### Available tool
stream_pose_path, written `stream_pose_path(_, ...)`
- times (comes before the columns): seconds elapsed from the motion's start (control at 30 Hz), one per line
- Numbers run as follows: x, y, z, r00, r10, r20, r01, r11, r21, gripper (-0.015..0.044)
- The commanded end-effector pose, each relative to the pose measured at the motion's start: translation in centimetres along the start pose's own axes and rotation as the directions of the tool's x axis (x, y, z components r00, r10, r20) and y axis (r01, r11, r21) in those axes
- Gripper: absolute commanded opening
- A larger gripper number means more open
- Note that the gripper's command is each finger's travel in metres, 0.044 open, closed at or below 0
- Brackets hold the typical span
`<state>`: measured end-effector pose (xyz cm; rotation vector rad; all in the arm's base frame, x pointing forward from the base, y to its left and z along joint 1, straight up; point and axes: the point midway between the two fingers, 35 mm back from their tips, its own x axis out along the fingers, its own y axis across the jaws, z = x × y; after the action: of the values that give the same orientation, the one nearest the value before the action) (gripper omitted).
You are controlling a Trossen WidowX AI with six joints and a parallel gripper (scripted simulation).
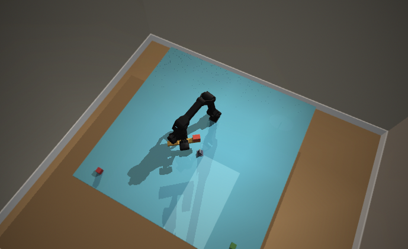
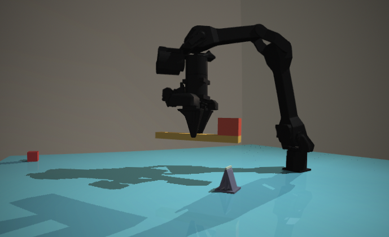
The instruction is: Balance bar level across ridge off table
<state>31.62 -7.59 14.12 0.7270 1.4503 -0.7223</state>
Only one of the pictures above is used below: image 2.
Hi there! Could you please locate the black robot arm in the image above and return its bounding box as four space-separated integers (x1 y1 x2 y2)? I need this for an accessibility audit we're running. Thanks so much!
156 24 314 173

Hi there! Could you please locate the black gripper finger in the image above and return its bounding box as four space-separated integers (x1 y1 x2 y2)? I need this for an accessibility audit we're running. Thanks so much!
177 108 204 138
197 110 213 134

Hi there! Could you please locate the red block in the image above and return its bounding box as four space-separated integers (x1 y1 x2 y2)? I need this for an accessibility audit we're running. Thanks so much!
27 151 39 162

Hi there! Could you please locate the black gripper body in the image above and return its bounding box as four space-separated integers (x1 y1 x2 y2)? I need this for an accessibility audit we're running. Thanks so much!
168 74 218 110

